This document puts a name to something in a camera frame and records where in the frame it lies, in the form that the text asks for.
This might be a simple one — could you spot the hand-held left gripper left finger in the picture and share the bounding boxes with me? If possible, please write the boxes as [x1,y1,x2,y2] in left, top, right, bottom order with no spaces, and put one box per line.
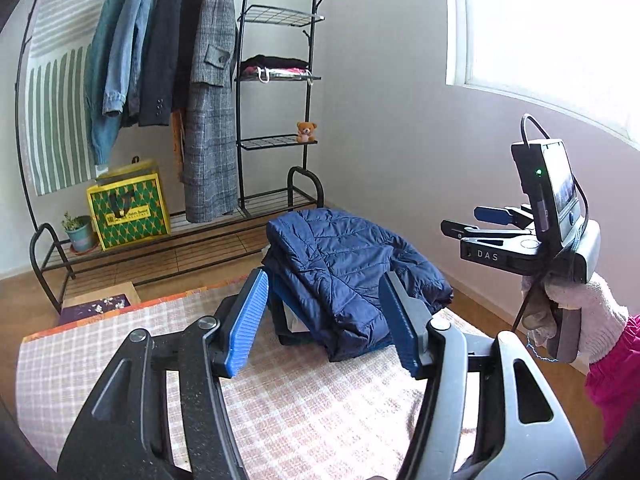
[57,268,271,480]

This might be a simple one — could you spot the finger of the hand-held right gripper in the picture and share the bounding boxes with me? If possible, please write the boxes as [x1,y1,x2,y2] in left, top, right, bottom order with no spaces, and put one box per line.
[441,218,538,242]
[474,204,535,227]

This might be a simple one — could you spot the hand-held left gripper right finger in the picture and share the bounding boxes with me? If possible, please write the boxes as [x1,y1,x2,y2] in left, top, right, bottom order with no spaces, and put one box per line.
[378,271,587,480]

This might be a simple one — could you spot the navy puffer jacket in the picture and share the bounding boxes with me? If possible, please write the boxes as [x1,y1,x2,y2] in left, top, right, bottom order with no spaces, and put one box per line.
[261,208,454,362]

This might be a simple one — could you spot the person's right forearm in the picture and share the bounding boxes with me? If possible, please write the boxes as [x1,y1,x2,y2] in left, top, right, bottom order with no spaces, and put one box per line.
[584,312,640,443]

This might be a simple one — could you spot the black metal clothes rack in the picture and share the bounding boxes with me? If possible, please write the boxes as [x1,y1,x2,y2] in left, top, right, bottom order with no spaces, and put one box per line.
[15,0,326,311]

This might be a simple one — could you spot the folded dark red clothes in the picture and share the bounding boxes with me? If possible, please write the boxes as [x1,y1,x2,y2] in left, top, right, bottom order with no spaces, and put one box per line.
[239,54,313,83]

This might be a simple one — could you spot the person's right hand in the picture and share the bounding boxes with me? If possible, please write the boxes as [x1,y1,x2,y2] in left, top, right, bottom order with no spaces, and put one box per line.
[520,272,630,366]

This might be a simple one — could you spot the bright blue jacket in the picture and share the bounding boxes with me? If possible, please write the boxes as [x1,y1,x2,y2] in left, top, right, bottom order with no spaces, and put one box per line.
[265,272,401,361]

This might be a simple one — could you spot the white folded garment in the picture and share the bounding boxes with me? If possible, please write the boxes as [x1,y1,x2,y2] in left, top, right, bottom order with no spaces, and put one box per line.
[284,305,307,333]

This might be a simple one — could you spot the pink checkered blanket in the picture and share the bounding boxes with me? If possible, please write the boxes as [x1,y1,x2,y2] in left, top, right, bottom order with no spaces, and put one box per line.
[15,280,501,480]

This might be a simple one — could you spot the purple floral box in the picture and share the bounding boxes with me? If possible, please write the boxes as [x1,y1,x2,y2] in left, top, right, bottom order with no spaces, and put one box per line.
[57,282,143,326]

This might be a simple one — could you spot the green and yellow bag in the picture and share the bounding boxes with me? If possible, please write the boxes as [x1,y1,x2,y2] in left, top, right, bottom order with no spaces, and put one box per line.
[86,160,172,252]

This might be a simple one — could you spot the window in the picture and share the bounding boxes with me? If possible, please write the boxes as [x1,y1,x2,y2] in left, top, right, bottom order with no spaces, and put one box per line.
[442,0,640,153]

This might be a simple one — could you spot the small potted plant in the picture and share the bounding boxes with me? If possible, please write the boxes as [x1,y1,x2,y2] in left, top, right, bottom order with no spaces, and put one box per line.
[61,211,98,253]

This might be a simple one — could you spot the orange hanging cloth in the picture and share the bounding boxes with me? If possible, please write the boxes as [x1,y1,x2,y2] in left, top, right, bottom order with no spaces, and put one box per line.
[170,110,189,181]

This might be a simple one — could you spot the grey plaid coat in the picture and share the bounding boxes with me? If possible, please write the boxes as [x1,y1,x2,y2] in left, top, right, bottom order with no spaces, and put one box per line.
[181,0,240,224]

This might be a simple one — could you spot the dark blazer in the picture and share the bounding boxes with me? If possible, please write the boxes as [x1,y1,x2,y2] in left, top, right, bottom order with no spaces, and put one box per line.
[137,0,203,128]

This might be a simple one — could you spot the denim jacket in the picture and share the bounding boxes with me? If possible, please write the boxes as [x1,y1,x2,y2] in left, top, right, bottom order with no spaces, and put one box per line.
[103,0,168,121]

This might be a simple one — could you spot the green striped wall cloth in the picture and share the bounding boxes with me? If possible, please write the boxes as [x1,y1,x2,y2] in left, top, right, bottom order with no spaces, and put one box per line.
[22,0,131,196]

